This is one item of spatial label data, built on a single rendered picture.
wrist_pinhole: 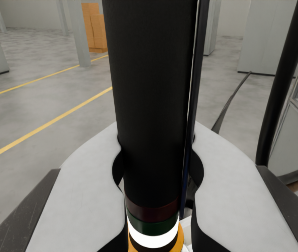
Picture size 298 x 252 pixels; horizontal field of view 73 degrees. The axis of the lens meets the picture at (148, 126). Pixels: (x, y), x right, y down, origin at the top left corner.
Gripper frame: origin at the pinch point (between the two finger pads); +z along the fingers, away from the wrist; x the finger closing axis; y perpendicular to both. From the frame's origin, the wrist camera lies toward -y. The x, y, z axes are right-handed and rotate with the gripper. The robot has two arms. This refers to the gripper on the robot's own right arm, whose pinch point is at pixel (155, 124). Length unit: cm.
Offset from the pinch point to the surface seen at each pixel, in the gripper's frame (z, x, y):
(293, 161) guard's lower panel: 83, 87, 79
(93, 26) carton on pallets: 790, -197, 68
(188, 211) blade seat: 14.0, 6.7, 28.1
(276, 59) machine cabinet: 456, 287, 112
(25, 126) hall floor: 246, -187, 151
